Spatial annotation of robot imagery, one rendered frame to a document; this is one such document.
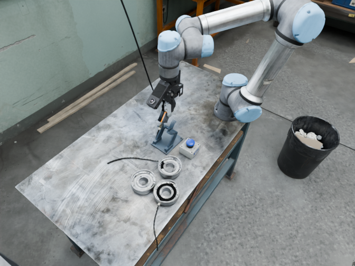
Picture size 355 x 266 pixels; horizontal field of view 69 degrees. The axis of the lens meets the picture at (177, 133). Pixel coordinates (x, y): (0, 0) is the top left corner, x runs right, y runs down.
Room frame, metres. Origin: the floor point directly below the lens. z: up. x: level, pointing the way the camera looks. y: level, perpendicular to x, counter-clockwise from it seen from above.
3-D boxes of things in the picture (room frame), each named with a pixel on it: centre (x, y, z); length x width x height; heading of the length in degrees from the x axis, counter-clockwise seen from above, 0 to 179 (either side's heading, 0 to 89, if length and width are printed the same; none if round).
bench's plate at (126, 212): (0.85, 0.08, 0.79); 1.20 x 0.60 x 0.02; 146
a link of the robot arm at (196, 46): (0.86, -0.05, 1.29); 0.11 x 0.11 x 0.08; 16
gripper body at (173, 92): (0.82, 0.04, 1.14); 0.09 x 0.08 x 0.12; 144
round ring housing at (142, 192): (0.56, 0.13, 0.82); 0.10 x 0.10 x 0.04
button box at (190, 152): (0.76, -0.06, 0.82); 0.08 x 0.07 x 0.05; 146
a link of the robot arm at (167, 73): (0.82, 0.05, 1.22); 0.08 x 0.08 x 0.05
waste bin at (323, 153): (1.28, -0.99, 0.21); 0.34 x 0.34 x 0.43
